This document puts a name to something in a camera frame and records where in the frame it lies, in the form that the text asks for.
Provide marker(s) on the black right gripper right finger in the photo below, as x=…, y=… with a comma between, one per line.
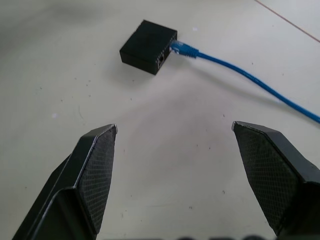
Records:
x=277, y=175

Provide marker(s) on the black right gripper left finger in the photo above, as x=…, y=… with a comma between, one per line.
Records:
x=82, y=180

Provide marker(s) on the black network switch box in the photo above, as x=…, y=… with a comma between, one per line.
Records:
x=147, y=47

